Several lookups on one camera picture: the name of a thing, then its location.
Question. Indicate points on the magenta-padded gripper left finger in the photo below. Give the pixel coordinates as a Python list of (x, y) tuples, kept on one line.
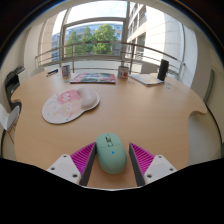
[(66, 166)]

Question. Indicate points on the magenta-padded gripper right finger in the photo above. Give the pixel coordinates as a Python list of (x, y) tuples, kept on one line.
[(156, 166)]

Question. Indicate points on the mint green computer mouse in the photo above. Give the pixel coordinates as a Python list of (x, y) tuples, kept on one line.
[(111, 155)]

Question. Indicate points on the white pink mouse pad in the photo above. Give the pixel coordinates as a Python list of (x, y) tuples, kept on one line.
[(65, 108)]

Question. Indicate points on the white chair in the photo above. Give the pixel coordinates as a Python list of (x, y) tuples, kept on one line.
[(8, 118)]

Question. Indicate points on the white notebook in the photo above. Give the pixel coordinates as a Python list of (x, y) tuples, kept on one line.
[(145, 79)]

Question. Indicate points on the colourful magazine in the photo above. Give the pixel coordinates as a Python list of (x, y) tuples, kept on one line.
[(94, 78)]

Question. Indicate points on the dark stapler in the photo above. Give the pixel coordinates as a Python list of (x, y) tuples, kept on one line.
[(52, 72)]

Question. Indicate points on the black upright device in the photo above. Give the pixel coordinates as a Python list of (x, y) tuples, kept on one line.
[(163, 70)]

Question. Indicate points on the black white printer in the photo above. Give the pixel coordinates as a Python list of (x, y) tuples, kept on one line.
[(11, 85)]

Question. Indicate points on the printed white mug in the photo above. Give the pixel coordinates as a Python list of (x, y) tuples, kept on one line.
[(123, 72)]

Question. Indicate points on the metal balcony railing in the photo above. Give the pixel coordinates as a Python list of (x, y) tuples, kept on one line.
[(100, 42)]

